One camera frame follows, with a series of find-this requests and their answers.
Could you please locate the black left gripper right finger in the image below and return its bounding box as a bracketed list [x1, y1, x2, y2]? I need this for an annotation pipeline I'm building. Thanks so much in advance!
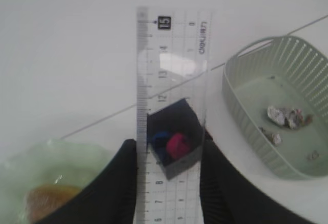
[200, 139, 308, 223]

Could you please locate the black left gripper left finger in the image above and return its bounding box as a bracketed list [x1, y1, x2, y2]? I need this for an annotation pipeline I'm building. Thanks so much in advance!
[38, 139, 137, 224]

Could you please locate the sugared bread roll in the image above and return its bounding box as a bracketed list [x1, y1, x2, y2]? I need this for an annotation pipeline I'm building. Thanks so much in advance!
[25, 184, 81, 223]

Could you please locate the red pencil sharpener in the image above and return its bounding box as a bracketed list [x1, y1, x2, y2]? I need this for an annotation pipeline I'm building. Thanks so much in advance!
[166, 133, 191, 160]

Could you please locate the blue pencil sharpener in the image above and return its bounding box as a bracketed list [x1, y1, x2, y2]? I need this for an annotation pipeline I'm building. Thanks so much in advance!
[150, 131, 172, 148]

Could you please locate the clear plastic ruler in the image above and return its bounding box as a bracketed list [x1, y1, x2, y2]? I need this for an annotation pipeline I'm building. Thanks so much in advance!
[135, 6, 212, 223]

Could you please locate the black mesh pen holder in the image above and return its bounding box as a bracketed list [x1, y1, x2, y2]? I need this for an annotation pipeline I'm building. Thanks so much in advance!
[147, 98, 212, 180]

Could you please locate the green plastic basket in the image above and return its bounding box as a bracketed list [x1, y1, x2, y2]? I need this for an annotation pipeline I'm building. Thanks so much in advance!
[222, 36, 327, 179]

